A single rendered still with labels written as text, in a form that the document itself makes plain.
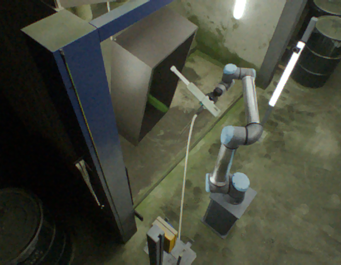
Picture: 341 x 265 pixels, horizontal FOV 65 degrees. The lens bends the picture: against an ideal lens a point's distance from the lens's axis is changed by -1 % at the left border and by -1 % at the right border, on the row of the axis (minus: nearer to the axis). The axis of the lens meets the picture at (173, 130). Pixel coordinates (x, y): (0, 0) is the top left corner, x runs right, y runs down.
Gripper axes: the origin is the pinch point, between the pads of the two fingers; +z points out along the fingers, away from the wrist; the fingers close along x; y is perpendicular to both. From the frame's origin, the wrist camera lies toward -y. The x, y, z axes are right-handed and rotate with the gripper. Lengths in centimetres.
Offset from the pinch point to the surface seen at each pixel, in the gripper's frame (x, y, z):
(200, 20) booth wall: 98, 121, -197
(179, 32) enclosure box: 51, -11, -23
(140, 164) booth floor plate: 4, 143, 19
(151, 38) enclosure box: 60, -10, -1
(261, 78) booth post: -28, 117, -197
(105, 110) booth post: 27, -48, 77
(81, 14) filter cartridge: 147, 57, -15
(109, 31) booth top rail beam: 40, -81, 68
